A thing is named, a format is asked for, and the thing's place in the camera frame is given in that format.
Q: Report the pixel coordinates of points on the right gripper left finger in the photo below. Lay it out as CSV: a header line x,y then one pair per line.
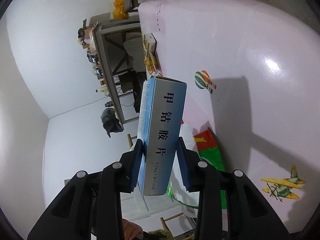
x,y
90,204

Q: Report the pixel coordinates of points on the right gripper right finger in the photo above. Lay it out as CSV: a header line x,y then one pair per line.
x,y
230,206

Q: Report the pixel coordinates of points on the green snack bag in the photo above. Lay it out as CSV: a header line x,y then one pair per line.
x,y
207,147

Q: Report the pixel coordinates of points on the blue medicine box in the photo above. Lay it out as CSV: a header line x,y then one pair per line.
x,y
160,117

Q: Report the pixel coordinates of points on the black helmet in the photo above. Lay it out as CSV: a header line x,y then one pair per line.
x,y
110,122

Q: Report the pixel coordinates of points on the yellow snack packet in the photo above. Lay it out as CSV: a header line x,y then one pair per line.
x,y
151,64

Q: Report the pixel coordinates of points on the grey wooden side table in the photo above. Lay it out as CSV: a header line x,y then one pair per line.
x,y
114,34

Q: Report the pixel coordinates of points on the orange plastic bag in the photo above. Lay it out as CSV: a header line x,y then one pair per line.
x,y
119,12

